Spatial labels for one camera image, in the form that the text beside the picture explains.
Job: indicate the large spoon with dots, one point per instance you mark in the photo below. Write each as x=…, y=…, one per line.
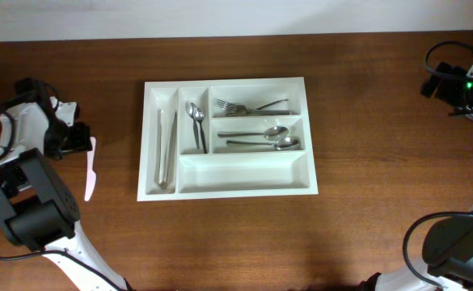
x=271, y=134
x=286, y=143

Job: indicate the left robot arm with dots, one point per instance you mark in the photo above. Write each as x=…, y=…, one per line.
x=37, y=209

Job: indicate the fork black handle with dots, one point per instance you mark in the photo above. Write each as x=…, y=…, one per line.
x=271, y=104

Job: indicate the metal tweezers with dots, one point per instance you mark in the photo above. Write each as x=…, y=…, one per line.
x=166, y=145

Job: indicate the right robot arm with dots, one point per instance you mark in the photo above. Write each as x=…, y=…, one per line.
x=438, y=247

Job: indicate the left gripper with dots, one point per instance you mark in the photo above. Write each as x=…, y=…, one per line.
x=82, y=141

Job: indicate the small teaspoon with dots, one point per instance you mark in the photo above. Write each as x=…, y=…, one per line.
x=190, y=108
x=199, y=117

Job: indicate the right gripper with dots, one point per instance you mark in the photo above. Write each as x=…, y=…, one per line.
x=445, y=92

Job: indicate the white cutlery tray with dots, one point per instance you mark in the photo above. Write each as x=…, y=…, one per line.
x=226, y=171

